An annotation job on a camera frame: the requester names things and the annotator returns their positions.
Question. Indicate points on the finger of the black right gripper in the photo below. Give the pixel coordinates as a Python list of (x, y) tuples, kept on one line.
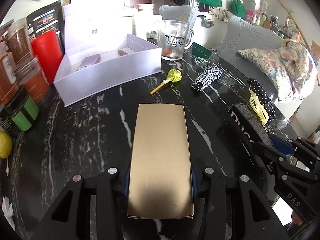
[(303, 150), (270, 154)]

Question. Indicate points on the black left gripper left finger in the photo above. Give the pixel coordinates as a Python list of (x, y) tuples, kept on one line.
[(68, 216)]

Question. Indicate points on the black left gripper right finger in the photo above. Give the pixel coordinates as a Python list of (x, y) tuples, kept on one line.
[(234, 208)]

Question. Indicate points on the black cosmetic box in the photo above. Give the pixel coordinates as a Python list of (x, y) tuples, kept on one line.
[(249, 124)]

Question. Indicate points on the gold rectangular box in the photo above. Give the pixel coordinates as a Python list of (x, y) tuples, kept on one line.
[(160, 184)]

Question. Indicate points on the yellow hair claw clip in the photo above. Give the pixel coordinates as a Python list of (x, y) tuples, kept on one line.
[(258, 108)]

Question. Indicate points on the black polka dot scrunchie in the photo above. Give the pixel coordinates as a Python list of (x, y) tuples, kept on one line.
[(264, 100)]

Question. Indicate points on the floral cushion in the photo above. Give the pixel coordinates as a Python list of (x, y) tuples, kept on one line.
[(290, 68)]

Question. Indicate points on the yellow lemon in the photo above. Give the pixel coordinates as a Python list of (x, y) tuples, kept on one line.
[(5, 144)]

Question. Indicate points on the black white checkered scrunchie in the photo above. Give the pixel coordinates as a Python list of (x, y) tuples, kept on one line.
[(205, 78)]

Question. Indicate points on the green labelled black jar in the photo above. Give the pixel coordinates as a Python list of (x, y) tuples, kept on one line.
[(22, 110)]

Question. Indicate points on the grey leaf pattern chair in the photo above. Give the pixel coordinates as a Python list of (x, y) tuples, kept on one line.
[(242, 35)]

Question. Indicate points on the green wrapped lollipop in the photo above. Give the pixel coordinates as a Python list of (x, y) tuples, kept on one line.
[(173, 75)]

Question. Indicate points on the orange jar with lid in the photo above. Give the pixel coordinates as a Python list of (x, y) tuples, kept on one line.
[(30, 74)]

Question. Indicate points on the green tote bag lower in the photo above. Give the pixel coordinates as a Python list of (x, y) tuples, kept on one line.
[(238, 9)]

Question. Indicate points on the wooden spoon in mug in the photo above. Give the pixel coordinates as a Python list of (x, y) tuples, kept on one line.
[(168, 50)]

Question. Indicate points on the brown jar with lid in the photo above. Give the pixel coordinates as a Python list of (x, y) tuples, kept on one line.
[(18, 40)]

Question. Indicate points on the glass mug with cartoon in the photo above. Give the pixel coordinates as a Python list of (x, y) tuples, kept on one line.
[(183, 40)]

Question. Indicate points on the white open gift box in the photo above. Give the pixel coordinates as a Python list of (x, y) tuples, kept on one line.
[(124, 57)]

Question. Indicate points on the grey far chair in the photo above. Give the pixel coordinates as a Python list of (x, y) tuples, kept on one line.
[(177, 13)]

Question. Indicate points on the red plastic canister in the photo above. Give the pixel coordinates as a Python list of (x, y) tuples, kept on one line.
[(47, 49)]

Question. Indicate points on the black snack pouch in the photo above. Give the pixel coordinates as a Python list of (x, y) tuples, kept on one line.
[(45, 19)]

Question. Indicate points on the pink paper cup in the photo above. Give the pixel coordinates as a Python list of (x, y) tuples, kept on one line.
[(145, 9)]

